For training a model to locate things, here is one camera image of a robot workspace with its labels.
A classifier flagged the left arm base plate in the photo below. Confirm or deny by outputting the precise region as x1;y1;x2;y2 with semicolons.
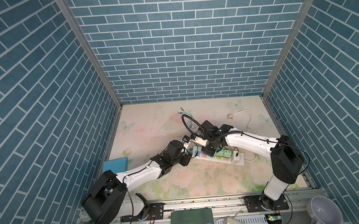
121;202;164;223

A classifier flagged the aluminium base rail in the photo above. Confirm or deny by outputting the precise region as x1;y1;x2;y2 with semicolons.
78;188;326;224

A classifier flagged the white power strip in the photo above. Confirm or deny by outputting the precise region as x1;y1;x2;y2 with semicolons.
195;147;245;166

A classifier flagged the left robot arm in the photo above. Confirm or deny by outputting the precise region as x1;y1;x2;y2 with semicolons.
81;140;193;224

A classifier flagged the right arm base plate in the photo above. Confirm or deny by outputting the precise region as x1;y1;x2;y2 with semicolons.
243;193;289;213

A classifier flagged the black corrugated cable conduit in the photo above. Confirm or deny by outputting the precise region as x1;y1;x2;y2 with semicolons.
181;112;210;140

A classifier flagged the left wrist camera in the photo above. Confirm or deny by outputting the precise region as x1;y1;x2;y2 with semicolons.
182;135;193;152

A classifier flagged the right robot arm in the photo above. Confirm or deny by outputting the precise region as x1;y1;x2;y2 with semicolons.
195;121;305;210

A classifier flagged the teal multi-head cable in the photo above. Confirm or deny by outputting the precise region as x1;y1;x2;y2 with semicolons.
179;106;195;120

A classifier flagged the green box on rail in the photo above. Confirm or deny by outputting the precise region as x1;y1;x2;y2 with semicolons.
170;208;214;224

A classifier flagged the white charger adapter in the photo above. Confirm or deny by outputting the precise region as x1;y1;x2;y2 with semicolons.
232;151;240;164

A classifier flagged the green charger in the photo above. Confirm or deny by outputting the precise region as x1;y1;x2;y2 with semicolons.
216;150;226;159
223;150;233;159

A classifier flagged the blue sheet at left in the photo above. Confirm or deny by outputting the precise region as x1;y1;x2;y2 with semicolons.
102;157;128;174

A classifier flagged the white bowl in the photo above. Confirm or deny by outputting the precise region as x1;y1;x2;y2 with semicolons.
306;196;343;224

